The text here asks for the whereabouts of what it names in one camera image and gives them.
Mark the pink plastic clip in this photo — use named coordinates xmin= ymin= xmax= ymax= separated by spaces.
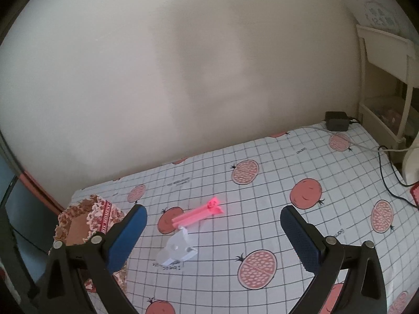
xmin=172 ymin=197 xmax=223 ymax=229

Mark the pink packet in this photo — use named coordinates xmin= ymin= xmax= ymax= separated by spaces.
xmin=376 ymin=108 xmax=404 ymax=128

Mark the black power adapter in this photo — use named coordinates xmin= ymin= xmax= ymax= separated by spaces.
xmin=325 ymin=111 xmax=350 ymax=132

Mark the dark blue refrigerator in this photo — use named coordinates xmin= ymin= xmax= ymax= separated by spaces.
xmin=0 ymin=157 xmax=59 ymax=269

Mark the desktop with checked tablecloth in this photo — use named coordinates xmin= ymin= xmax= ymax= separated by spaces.
xmin=70 ymin=122 xmax=419 ymax=314

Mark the floral cardboard box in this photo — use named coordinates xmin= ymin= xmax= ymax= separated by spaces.
xmin=48 ymin=194 xmax=130 ymax=295

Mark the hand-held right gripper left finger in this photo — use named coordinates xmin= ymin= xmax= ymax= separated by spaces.
xmin=31 ymin=204 xmax=148 ymax=314

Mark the white plastic holder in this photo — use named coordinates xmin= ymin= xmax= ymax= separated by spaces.
xmin=155 ymin=227 xmax=199 ymax=266

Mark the pink flat board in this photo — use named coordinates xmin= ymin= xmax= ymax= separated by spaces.
xmin=18 ymin=170 xmax=66 ymax=212

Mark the white shelf rack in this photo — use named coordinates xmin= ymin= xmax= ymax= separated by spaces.
xmin=356 ymin=24 xmax=419 ymax=151

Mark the black cable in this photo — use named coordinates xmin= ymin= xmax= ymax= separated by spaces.
xmin=378 ymin=145 xmax=419 ymax=208

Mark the white printed paper bag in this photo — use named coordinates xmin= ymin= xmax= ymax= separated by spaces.
xmin=363 ymin=0 xmax=405 ymax=35

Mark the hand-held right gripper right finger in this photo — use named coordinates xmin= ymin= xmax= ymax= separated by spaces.
xmin=280 ymin=205 xmax=388 ymax=314

